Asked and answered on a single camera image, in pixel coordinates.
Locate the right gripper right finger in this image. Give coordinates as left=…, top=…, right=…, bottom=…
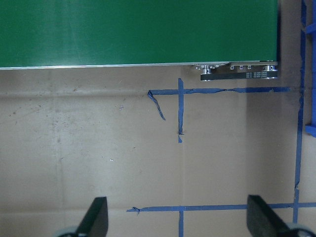
left=246, top=195, right=290, bottom=237

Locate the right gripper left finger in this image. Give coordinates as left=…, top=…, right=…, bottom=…
left=75, top=197, right=109, bottom=237

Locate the right blue plastic bin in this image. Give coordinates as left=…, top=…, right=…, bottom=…
left=301, top=0, right=316, bottom=137

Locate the green conveyor belt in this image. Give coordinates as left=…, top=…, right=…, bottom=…
left=0, top=0, right=278, bottom=80

